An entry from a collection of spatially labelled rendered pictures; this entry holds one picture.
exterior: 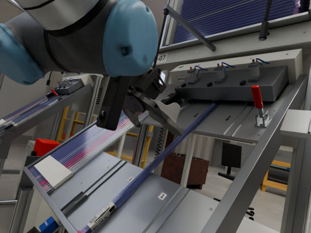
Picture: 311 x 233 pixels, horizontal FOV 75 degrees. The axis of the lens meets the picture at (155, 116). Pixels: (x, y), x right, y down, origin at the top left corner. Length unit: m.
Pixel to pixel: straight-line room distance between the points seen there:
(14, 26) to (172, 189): 0.37
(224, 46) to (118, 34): 0.73
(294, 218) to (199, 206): 0.40
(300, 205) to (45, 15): 0.71
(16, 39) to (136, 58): 0.15
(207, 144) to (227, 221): 9.68
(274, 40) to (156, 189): 0.62
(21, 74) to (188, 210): 0.33
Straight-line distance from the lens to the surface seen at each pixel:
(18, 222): 0.97
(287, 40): 0.81
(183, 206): 0.41
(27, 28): 0.30
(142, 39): 0.21
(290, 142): 0.87
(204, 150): 10.06
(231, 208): 0.38
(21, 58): 0.30
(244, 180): 0.41
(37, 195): 1.32
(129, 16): 0.20
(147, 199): 0.45
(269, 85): 0.61
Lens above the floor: 0.94
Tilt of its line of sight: 5 degrees up
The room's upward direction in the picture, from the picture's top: 12 degrees clockwise
